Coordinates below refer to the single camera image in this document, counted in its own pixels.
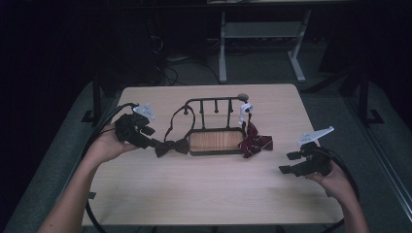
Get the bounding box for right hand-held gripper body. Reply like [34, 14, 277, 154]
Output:
[296, 125, 335, 178]

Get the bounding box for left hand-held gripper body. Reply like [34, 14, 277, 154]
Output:
[114, 103, 157, 150]

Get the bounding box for black bow tie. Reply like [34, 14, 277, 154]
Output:
[154, 104, 197, 159]

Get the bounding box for red striped bow tie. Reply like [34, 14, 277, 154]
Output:
[237, 101, 274, 159]

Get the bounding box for black rack with wooden base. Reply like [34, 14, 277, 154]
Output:
[183, 93, 251, 157]

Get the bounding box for person's right hand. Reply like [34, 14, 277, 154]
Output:
[305, 159, 358, 204]

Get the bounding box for person's left hand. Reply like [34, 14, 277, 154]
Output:
[85, 123, 140, 165]

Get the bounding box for black metal stand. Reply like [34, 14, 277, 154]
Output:
[357, 69, 386, 126]
[81, 72, 105, 124]

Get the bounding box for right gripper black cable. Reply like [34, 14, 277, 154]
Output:
[319, 147, 361, 233]

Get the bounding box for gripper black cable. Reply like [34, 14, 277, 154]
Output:
[81, 102, 139, 233]
[319, 147, 361, 233]

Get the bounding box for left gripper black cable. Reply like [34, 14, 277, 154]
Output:
[81, 102, 139, 233]

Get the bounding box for black floor cables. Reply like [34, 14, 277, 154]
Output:
[154, 32, 222, 87]

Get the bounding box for white metal stand frame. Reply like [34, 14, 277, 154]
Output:
[218, 9, 313, 84]

